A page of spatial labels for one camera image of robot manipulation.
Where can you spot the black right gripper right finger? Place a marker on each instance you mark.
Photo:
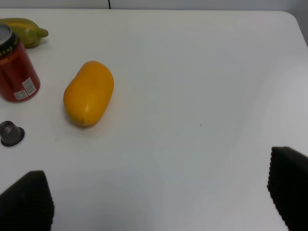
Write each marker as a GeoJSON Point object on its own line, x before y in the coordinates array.
{"type": "Point", "coordinates": [288, 186]}

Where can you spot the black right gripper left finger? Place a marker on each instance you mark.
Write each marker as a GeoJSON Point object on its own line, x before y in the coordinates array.
{"type": "Point", "coordinates": [27, 205]}

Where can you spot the grey coffee capsule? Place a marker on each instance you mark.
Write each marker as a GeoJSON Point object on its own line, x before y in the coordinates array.
{"type": "Point", "coordinates": [10, 134]}

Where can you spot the red drink can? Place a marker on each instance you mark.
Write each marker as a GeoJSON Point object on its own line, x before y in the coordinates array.
{"type": "Point", "coordinates": [18, 79]}

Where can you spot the orange yellow mango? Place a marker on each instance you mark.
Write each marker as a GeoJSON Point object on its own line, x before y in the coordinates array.
{"type": "Point", "coordinates": [88, 94]}

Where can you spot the yellow green corn cob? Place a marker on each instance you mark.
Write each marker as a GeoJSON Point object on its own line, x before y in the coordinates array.
{"type": "Point", "coordinates": [29, 32]}

